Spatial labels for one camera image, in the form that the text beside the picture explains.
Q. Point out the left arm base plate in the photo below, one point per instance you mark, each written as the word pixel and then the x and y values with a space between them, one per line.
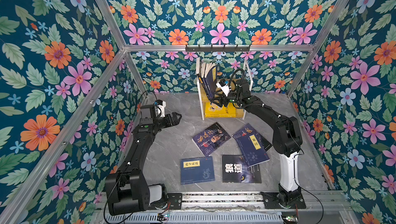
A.
pixel 173 201

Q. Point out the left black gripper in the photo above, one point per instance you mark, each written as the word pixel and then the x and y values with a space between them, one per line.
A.
pixel 175 121

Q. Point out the wooden shelf white frame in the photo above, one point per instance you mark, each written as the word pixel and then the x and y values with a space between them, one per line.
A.
pixel 241 83

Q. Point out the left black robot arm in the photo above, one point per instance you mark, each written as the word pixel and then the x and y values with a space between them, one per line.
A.
pixel 127 189

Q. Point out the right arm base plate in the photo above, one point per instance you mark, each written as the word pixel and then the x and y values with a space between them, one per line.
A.
pixel 273 201

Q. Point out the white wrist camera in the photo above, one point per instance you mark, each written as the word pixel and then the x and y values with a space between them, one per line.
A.
pixel 224 88
pixel 160 108

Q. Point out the yellow cartoon cover book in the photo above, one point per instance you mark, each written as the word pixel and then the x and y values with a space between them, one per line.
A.
pixel 212 109

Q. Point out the dark illustrated cover book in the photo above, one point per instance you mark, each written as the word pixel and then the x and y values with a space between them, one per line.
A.
pixel 210 139

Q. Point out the black wolf cover book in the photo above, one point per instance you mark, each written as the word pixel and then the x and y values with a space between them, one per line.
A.
pixel 236 170

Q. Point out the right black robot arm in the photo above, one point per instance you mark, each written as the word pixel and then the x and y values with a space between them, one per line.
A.
pixel 286 139

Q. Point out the purple book under right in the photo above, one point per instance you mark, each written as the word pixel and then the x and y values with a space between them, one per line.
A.
pixel 248 130

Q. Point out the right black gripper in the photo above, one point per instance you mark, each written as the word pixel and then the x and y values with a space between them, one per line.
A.
pixel 220 99

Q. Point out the black hook rail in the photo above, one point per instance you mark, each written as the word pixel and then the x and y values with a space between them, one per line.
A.
pixel 217 48

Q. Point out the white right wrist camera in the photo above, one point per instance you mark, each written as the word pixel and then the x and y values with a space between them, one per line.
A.
pixel 224 88

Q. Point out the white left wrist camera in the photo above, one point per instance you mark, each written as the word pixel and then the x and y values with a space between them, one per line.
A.
pixel 160 108

